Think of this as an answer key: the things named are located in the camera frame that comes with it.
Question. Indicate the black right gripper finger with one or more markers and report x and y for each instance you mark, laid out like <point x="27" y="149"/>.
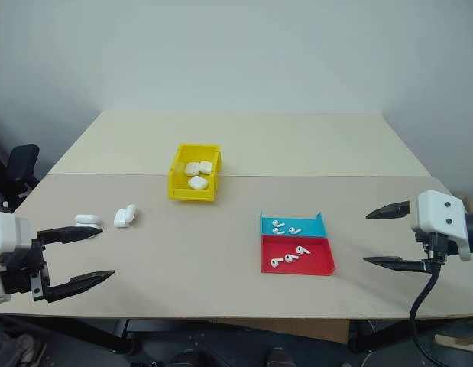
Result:
<point x="392" y="211"/>
<point x="396" y="264"/>

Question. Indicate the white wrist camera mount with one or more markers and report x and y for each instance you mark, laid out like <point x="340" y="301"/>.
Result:
<point x="438" y="212"/>
<point x="7" y="235"/>

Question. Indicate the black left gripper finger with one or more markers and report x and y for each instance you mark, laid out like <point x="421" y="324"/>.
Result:
<point x="70" y="234"/>
<point x="81" y="283"/>

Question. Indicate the grey cloth bundle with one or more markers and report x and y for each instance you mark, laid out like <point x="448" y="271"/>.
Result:
<point x="14" y="349"/>

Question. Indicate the dark rounded shape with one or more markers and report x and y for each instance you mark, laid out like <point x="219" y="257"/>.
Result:
<point x="280" y="358"/>

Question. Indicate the light wooden piece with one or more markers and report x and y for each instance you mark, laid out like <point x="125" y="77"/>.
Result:
<point x="457" y="340"/>

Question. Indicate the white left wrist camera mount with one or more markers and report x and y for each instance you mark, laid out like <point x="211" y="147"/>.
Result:
<point x="7" y="235"/>

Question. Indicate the black table frame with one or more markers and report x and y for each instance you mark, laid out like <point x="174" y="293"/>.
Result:
<point x="87" y="334"/>

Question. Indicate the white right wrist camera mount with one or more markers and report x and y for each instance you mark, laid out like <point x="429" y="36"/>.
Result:
<point x="438" y="212"/>

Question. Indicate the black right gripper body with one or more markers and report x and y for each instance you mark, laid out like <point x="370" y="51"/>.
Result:
<point x="435" y="246"/>

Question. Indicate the red plastic tray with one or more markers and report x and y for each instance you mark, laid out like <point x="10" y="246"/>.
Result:
<point x="316" y="264"/>

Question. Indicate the black office chair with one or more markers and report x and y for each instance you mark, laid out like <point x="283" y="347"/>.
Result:
<point x="20" y="162"/>

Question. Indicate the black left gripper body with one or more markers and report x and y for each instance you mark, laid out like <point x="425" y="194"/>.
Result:
<point x="24" y="273"/>

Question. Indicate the yellow plastic bin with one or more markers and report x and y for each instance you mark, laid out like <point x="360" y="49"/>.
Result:
<point x="175" y="191"/>

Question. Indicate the blue plastic tray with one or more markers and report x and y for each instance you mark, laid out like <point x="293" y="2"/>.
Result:
<point x="312" y="227"/>

